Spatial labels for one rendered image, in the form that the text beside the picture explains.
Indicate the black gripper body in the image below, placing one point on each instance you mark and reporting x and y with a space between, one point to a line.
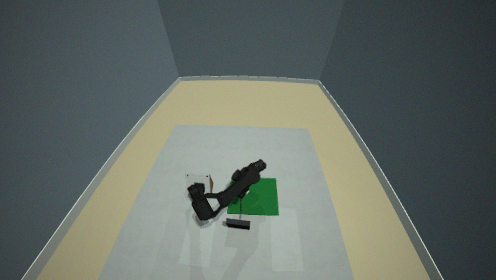
241 195

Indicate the green circuit board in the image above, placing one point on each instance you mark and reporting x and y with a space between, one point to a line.
261 199

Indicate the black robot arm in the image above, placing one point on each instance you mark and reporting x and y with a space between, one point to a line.
248 175

